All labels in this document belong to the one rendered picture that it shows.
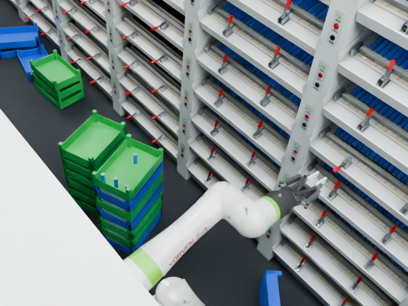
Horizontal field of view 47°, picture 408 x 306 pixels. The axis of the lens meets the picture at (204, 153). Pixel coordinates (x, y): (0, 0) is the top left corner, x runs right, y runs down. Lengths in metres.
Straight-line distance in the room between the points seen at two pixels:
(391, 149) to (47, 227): 1.32
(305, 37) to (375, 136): 0.42
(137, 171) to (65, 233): 1.70
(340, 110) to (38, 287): 1.40
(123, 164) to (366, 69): 1.22
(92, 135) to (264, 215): 1.34
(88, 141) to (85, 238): 1.97
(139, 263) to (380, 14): 1.03
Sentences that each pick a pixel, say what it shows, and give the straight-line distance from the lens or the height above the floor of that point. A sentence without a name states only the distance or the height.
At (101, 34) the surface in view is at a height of 0.52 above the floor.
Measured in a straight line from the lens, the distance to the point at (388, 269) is 2.13.
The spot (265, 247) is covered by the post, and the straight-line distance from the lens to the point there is 2.55.
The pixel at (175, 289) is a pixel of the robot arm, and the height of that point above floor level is 0.62.
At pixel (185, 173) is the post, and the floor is 0.05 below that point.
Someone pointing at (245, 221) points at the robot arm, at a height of 1.04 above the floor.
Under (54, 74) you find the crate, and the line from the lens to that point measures 3.38.
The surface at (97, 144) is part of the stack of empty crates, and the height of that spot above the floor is 0.40.
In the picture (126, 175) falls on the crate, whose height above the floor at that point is 0.48.
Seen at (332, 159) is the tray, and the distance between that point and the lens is 1.88.
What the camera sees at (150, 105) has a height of 0.32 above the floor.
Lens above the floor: 2.20
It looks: 47 degrees down
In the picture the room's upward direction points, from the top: 7 degrees clockwise
